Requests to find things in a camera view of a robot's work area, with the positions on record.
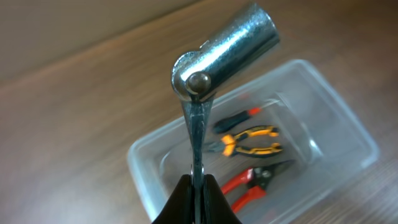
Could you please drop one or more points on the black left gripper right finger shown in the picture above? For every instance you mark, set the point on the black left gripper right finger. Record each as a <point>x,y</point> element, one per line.
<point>215,208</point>

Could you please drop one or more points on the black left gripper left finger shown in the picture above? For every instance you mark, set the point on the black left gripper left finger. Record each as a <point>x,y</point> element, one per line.
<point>179,207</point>

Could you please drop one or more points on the red handled snips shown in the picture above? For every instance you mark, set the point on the red handled snips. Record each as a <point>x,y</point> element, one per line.
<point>256,180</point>

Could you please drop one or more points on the orange black pliers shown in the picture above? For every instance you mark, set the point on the orange black pliers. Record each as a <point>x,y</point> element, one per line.
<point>257,141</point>

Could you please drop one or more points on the black red screwdriver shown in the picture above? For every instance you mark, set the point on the black red screwdriver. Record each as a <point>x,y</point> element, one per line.
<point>226,124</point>

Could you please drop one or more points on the silver socket wrench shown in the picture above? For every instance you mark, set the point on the silver socket wrench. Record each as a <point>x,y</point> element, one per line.
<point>197,75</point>

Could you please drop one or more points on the clear plastic container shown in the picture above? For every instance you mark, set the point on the clear plastic container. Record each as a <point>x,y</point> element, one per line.
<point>316,129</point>

